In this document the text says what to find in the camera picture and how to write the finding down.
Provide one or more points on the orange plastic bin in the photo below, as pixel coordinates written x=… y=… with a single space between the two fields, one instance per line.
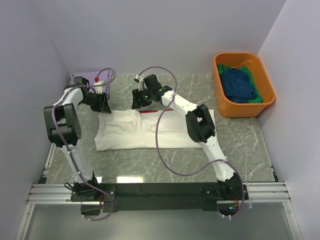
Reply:
x=229 y=109

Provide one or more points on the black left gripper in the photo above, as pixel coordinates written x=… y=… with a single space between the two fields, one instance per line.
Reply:
x=103 y=105

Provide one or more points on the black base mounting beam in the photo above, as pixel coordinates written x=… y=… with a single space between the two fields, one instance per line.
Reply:
x=158 y=196

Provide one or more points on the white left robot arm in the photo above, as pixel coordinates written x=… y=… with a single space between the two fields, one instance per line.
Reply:
x=64 y=130

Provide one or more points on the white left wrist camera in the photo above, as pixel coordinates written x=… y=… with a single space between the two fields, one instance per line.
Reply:
x=98 y=86

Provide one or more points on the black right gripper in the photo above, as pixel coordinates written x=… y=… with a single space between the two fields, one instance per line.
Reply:
x=137 y=95

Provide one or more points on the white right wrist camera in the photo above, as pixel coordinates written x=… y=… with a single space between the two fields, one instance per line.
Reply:
x=140 y=80

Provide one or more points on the white t-shirt red print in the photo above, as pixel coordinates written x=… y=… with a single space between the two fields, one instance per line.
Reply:
x=132 y=129

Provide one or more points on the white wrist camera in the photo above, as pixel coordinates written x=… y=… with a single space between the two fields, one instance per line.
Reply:
x=140 y=80
x=98 y=86

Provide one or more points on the aluminium extrusion rail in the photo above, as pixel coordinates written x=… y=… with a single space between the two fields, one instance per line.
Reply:
x=258 y=192

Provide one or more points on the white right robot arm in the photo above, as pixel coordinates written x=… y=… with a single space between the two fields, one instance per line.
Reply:
x=199 y=125

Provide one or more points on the green t-shirt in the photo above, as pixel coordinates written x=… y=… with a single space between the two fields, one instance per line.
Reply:
x=259 y=99

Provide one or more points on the folded lavender t-shirt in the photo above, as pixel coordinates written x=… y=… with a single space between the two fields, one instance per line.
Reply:
x=105 y=76

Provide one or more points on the blue t-shirt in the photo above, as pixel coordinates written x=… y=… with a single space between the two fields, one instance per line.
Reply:
x=237 y=86

